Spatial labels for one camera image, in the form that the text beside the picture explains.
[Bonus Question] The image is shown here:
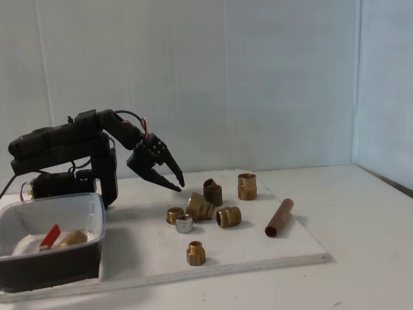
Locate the brass ball valve red handle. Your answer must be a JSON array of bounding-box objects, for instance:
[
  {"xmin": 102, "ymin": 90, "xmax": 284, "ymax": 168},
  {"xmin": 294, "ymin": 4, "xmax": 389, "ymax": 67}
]
[{"xmin": 38, "ymin": 223, "xmax": 89, "ymax": 253}]

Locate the clear plastic box black base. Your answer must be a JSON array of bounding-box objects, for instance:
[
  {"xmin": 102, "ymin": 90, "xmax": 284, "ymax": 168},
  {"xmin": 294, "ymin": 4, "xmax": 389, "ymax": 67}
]
[{"xmin": 0, "ymin": 192, "xmax": 107, "ymax": 293}]

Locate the large brass reducer fitting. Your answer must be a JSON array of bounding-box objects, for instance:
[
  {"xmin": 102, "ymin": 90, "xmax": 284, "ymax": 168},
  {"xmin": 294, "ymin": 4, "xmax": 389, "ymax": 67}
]
[{"xmin": 185, "ymin": 191, "xmax": 217, "ymax": 222}]

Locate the short brass threaded bushing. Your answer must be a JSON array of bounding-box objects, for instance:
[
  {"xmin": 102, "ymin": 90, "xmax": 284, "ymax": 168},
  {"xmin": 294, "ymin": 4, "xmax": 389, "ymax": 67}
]
[{"xmin": 166, "ymin": 206, "xmax": 185, "ymax": 225}]

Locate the brass sleeve with copper insert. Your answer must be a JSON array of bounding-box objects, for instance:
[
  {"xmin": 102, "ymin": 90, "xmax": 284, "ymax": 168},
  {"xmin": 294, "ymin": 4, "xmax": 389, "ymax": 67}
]
[{"xmin": 202, "ymin": 178, "xmax": 223, "ymax": 207}]

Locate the chrome nut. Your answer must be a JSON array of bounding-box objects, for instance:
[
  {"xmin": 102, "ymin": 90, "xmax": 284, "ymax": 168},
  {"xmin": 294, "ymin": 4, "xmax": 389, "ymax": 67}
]
[{"xmin": 175, "ymin": 213, "xmax": 194, "ymax": 234}]

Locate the brass double nipple fitting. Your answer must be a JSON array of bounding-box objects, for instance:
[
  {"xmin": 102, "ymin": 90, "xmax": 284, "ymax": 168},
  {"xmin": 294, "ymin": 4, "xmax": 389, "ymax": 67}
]
[{"xmin": 215, "ymin": 206, "xmax": 242, "ymax": 229}]

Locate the tall brass threaded adapter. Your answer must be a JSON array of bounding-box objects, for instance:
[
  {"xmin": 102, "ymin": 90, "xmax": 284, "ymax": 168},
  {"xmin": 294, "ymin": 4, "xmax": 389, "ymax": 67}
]
[{"xmin": 237, "ymin": 173, "xmax": 257, "ymax": 202}]

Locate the small brass hex nipple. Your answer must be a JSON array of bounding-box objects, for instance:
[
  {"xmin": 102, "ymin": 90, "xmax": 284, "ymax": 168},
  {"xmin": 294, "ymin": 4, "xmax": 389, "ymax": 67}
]
[{"xmin": 186, "ymin": 240, "xmax": 207, "ymax": 267}]

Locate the copper pipe piece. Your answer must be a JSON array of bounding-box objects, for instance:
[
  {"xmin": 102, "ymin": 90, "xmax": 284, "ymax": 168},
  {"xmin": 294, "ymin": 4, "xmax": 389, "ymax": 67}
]
[{"xmin": 264, "ymin": 198, "xmax": 295, "ymax": 239}]

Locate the black power cable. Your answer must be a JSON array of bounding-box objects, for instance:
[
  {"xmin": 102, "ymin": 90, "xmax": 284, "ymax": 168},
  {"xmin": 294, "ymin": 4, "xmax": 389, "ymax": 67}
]
[{"xmin": 0, "ymin": 174, "xmax": 17, "ymax": 198}]

